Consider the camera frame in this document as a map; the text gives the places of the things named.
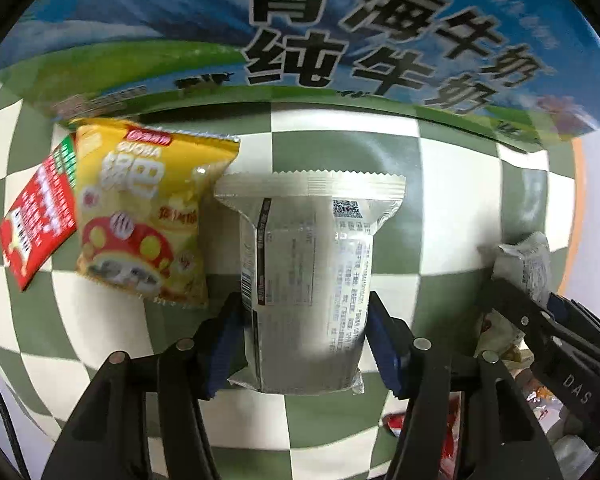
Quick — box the cardboard box blue print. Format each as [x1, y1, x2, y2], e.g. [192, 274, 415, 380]
[0, 0, 600, 153]

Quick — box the instant noodle packet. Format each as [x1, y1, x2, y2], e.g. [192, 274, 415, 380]
[382, 392, 463, 476]

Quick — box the silver white snack packet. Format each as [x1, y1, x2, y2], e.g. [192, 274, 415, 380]
[213, 171, 407, 395]

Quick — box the yellow snack packet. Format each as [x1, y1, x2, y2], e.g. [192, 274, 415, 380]
[69, 117, 242, 309]

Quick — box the red snack packet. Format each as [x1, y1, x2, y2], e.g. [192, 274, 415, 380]
[0, 132, 78, 292]

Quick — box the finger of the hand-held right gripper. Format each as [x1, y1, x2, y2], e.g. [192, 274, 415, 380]
[480, 277, 556, 346]
[549, 294, 600, 356]

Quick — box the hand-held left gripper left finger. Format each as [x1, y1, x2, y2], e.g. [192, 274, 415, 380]
[40, 292, 249, 480]

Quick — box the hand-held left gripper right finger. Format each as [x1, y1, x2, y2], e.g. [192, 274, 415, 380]
[365, 291, 567, 480]

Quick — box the white grey snack packet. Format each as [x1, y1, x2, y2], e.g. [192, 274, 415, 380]
[492, 231, 553, 306]

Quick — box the green white checkered mat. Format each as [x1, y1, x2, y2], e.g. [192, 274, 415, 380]
[0, 72, 588, 480]

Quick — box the pale pink yellow-edged packet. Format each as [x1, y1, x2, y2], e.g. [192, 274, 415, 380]
[474, 310, 600, 476]

